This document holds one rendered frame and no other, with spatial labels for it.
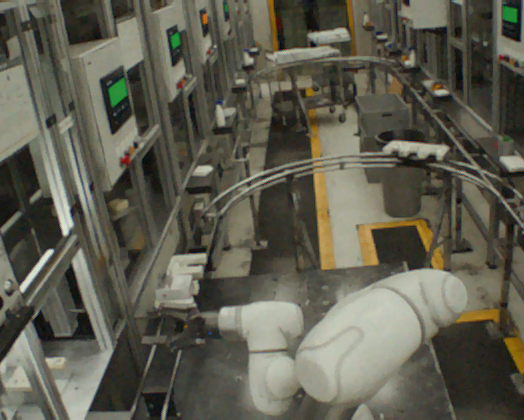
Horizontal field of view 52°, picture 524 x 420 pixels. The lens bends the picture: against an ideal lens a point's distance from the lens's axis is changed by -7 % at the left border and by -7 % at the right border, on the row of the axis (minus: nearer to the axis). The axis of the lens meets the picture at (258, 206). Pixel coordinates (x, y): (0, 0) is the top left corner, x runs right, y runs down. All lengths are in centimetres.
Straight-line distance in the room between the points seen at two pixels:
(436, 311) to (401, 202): 349
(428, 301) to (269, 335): 58
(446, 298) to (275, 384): 59
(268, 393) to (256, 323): 18
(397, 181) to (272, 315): 301
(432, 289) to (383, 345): 14
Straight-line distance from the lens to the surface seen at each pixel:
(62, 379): 183
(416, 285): 97
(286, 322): 144
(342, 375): 86
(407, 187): 437
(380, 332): 89
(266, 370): 141
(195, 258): 237
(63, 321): 197
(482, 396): 288
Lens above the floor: 199
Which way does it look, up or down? 24 degrees down
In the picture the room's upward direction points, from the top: 8 degrees counter-clockwise
